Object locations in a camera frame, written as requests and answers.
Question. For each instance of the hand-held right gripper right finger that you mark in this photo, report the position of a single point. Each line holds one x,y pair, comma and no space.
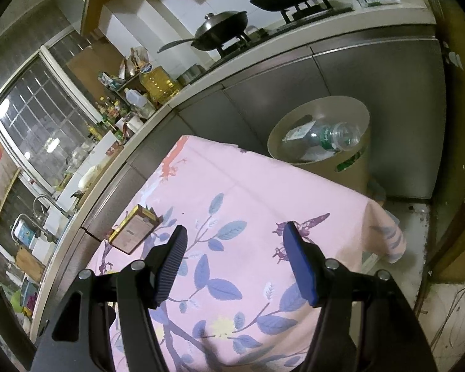
300,267

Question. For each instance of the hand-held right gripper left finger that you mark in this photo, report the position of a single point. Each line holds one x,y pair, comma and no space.
170,271

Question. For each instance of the brown box with yellow edge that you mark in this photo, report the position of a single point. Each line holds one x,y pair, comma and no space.
133,230

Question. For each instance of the beige round bin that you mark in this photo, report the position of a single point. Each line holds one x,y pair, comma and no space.
356,170

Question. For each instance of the clear plastic bottle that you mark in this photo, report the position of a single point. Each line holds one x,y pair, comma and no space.
333,135

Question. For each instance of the pink floral tablecloth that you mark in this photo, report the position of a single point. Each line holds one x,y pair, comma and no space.
255,186

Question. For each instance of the white radish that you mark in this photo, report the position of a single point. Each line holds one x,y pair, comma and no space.
89,178

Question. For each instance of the wooden cutting board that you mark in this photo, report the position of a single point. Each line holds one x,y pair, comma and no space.
31,263

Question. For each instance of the curved steel faucet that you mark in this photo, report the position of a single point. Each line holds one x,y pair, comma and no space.
42,203

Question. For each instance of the blue label detergent bottle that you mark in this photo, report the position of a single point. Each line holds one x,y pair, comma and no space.
28,234

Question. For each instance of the white mug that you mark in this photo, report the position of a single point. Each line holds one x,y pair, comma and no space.
136,123

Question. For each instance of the green plastic bowl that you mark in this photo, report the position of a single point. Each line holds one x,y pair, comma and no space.
18,302

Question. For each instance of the square steel faucet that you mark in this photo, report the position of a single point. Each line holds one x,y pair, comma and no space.
19,224

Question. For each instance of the row of condiment bottles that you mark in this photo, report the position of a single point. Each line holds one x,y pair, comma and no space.
110,118

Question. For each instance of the white plastic jug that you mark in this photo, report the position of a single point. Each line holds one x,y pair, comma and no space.
139,102

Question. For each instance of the yellow cooking oil bottle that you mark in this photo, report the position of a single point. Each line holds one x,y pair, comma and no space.
161,85

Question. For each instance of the steel kitchen cabinet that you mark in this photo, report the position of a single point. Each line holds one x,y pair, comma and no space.
333,77

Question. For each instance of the barred window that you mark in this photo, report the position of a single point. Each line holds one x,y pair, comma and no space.
42,124

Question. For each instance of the small steel pot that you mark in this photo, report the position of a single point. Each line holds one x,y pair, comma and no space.
190,73

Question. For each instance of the pile of food bags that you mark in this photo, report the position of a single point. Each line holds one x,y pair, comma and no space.
133,64

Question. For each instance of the wok with steel lid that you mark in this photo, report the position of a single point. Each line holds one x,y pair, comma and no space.
221,33

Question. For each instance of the gas stove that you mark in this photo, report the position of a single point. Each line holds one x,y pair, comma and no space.
294,13

